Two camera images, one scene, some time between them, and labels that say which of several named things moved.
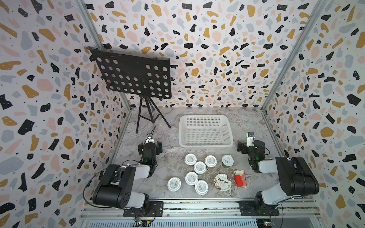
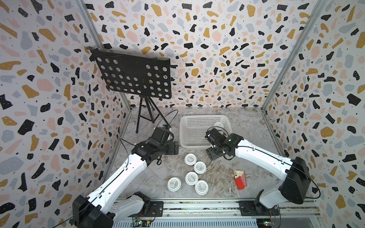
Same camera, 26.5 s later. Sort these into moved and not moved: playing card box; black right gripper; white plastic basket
Moved: black right gripper
Not moved: white plastic basket; playing card box
